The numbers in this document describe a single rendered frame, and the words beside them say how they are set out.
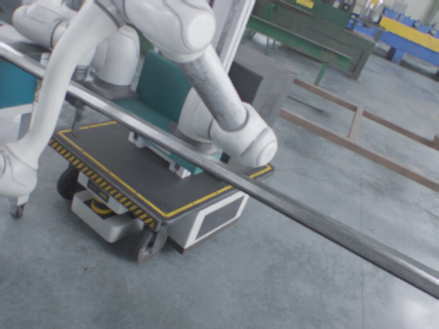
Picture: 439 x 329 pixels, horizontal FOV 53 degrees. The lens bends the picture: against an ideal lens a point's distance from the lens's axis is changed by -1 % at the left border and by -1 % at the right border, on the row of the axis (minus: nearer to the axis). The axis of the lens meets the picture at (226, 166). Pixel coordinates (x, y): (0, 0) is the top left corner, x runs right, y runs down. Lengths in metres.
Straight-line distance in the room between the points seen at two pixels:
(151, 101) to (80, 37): 0.84
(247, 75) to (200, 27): 0.89
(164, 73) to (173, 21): 0.90
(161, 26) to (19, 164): 0.52
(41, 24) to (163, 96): 0.55
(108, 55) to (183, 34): 0.90
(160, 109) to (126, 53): 0.26
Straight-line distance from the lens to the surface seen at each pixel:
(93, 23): 1.12
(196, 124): 1.58
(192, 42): 0.99
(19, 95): 1.66
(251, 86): 1.85
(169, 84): 1.85
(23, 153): 1.25
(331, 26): 7.27
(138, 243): 1.82
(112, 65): 1.85
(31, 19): 1.65
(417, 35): 11.79
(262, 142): 1.44
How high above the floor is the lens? 1.28
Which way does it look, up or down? 26 degrees down
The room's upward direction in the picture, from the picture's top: 22 degrees clockwise
